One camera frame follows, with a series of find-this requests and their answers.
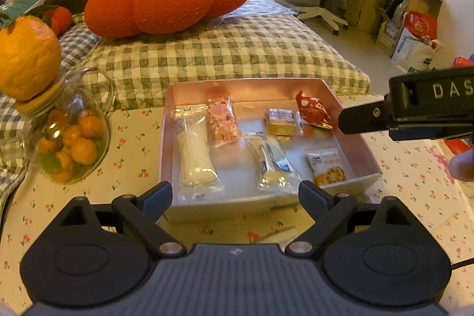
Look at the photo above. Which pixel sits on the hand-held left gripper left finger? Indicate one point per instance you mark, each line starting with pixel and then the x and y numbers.
pixel 157 196

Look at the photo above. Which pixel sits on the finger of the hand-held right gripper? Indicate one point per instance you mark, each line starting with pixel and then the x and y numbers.
pixel 363 118

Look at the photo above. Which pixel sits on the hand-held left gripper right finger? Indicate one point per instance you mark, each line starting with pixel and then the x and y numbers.
pixel 313 198

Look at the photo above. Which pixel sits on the lotus root cookie packet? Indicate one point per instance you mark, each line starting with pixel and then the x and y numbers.
pixel 327 168

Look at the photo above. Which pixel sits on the red foil snack packet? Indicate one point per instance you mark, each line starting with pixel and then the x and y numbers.
pixel 314 110

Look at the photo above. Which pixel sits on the clear white bread packet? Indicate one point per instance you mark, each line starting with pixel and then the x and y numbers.
pixel 274 164

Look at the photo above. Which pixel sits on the long white roll packet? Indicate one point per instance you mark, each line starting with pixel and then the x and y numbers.
pixel 194 153

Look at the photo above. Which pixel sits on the yellow square snack packet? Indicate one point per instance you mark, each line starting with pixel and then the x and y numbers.
pixel 283 121

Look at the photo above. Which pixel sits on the pink cardboard box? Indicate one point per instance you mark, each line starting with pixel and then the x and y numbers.
pixel 240 162

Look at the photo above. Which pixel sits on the pink snack packet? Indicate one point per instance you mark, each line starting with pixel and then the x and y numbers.
pixel 222 121

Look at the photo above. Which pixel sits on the person's right hand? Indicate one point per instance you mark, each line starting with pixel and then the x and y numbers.
pixel 463 168

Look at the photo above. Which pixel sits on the white paper bag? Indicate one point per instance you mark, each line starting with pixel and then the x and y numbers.
pixel 414 45

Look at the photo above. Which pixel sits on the cherry print tablecloth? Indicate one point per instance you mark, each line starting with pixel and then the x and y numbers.
pixel 407 197

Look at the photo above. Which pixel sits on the pile of small oranges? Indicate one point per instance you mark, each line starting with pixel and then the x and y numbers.
pixel 81 142

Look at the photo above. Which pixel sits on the glass jar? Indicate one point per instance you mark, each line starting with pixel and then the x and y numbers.
pixel 94 94

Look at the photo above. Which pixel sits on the clear plastic sheet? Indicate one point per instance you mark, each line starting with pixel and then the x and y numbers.
pixel 266 5

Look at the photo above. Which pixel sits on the orange plush fruit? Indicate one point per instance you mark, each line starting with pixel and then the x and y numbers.
pixel 26 57

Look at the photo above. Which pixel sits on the small orange persimmon plush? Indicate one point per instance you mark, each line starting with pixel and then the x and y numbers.
pixel 59 18

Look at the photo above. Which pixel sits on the green leaf print cushion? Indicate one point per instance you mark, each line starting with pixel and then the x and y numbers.
pixel 22 7

